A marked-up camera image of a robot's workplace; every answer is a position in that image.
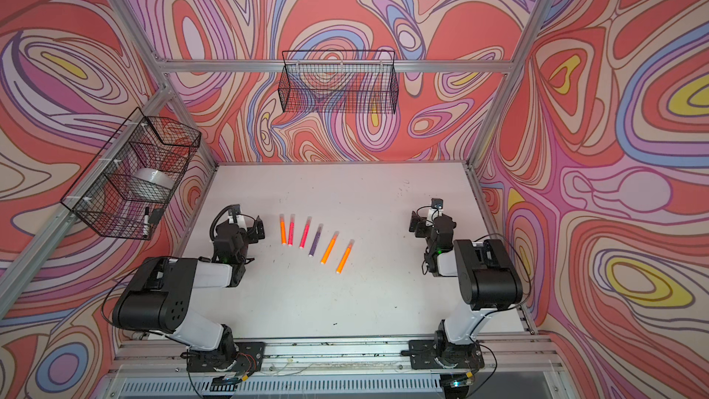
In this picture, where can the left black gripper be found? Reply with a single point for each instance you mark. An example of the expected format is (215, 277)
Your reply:
(253, 230)

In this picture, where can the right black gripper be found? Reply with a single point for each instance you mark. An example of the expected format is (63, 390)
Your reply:
(418, 224)

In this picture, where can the orange highlighter pen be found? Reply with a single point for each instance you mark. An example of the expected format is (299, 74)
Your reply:
(283, 230)

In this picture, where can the pink highlighter pen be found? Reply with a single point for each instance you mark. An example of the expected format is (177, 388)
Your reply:
(304, 237)
(291, 231)

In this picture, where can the purple pen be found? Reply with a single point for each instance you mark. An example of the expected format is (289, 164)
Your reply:
(315, 241)

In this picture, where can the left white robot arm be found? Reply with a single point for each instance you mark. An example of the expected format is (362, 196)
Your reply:
(157, 298)

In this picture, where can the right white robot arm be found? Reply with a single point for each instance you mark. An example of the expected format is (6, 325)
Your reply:
(487, 279)

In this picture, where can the black wire basket left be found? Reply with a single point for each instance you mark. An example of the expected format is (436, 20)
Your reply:
(141, 165)

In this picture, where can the black wire basket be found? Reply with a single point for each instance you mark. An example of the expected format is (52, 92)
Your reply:
(330, 81)
(141, 165)

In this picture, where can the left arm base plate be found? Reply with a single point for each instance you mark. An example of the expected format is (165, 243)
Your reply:
(227, 358)

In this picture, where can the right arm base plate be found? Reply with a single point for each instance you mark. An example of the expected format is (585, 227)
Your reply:
(428, 354)

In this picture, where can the aluminium front rail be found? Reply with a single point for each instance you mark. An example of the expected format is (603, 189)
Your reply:
(341, 355)

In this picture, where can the black wire basket back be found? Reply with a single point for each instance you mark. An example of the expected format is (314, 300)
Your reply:
(330, 81)

